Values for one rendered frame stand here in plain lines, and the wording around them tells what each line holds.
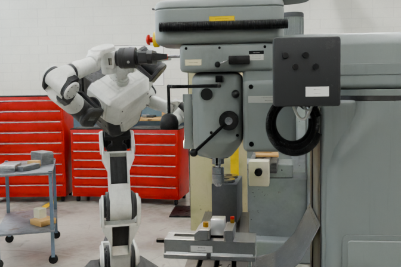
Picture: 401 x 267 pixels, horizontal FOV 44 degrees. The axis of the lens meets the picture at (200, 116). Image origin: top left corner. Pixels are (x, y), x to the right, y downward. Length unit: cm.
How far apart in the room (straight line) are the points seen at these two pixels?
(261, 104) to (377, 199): 51
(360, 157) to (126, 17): 985
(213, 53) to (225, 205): 86
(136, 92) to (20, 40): 991
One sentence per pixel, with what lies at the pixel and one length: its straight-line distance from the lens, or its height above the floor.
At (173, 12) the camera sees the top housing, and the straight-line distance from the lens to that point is 182.
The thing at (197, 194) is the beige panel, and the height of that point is 77.
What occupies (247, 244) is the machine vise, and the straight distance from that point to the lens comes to 193.
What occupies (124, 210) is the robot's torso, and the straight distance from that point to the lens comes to 248.
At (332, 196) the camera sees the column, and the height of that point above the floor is 120.
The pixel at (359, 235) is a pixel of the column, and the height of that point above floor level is 107.
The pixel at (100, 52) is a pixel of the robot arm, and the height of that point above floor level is 172.
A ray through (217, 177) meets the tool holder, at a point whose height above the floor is 123.
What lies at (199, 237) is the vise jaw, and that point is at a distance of 194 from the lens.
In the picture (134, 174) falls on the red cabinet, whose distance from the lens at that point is 674.
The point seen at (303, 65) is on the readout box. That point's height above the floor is 164.
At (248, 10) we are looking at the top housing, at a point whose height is 184.
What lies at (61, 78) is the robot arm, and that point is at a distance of 196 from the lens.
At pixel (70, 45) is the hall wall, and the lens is 1167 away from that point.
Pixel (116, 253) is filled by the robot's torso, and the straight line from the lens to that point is 267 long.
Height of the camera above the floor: 159
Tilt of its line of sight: 4 degrees down
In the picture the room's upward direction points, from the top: 1 degrees counter-clockwise
